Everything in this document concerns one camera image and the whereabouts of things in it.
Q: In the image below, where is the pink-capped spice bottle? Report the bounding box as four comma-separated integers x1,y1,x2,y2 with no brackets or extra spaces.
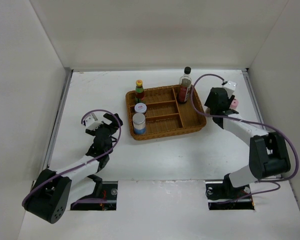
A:
229,99,239,110

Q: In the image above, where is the silver-capped blue label shaker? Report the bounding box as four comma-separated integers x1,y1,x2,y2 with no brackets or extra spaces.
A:
132,113,146,135

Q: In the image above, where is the small jar white lid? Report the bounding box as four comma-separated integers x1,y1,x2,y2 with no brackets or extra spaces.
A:
134,102,148,115

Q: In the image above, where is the red sauce bottle green label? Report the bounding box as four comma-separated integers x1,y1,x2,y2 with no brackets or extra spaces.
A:
135,79,145,103

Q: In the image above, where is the tall dark soy sauce bottle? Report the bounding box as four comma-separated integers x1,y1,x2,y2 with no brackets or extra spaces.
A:
177,66,192,104

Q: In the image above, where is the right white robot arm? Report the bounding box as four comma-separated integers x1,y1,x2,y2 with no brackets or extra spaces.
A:
204,87,291,198

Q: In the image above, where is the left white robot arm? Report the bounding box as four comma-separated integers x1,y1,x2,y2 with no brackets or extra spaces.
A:
21,111,123,224

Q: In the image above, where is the woven wicker divided tray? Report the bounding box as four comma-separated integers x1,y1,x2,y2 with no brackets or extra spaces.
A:
125,85,207,141

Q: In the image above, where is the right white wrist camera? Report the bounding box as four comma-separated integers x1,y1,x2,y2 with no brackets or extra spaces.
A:
222,80,237,98

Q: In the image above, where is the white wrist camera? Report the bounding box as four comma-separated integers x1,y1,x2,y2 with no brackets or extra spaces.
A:
222,80,237,98
81,113,101,131

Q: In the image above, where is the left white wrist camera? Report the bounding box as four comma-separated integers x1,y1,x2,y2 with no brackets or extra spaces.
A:
81,113,101,131

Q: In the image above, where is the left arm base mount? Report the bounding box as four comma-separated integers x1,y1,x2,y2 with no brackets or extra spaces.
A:
66,174,119,211

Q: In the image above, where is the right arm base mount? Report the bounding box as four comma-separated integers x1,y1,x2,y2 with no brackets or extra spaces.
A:
205,181,255,211

